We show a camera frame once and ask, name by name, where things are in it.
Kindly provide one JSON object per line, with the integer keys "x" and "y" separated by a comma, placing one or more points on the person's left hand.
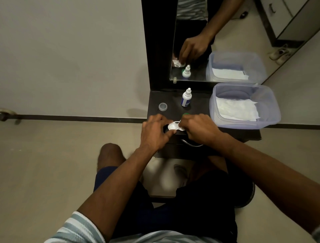
{"x": 152, "y": 135}

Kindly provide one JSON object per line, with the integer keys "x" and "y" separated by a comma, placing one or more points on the person's right hand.
{"x": 203, "y": 130}

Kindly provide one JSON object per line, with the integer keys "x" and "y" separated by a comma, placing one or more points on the person's right thumb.
{"x": 185, "y": 130}

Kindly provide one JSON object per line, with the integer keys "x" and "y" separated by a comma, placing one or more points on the person's left thumb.
{"x": 170, "y": 134}

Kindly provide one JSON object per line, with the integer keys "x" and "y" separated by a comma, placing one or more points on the white contact lens case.
{"x": 174, "y": 126}

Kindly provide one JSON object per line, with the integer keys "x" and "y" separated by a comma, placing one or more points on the person's left forearm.
{"x": 120, "y": 190}

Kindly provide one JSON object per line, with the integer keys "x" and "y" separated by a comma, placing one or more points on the person's right forearm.
{"x": 270, "y": 175}

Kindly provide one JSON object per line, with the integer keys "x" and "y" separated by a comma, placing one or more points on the green lens case cap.
{"x": 185, "y": 115}

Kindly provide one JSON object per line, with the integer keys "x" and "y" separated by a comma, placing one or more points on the clear round plastic cap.
{"x": 163, "y": 107}

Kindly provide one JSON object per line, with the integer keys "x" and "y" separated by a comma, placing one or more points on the white dropper solution bottle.
{"x": 186, "y": 99}

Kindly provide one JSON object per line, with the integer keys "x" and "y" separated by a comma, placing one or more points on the grey slipper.
{"x": 180, "y": 170}

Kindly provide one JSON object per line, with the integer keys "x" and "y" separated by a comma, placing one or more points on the white tissue paper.
{"x": 237, "y": 111}

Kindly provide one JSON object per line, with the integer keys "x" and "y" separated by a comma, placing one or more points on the person's left leg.
{"x": 110, "y": 156}

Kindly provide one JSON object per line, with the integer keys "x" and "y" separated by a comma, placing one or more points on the black dressing table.
{"x": 160, "y": 62}

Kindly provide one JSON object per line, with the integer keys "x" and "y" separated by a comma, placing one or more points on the dark blue shorts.
{"x": 195, "y": 207}

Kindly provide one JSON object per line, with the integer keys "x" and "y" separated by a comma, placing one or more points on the clear plastic storage container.
{"x": 270, "y": 107}

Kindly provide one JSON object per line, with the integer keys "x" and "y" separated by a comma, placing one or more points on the black round stool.
{"x": 246, "y": 195}

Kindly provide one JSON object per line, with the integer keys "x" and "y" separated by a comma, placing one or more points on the striped grey white shirt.
{"x": 75, "y": 230}

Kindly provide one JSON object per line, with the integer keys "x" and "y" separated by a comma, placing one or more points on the metal door stopper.
{"x": 7, "y": 115}

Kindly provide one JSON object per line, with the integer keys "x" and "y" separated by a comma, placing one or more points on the wall mirror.
{"x": 235, "y": 32}

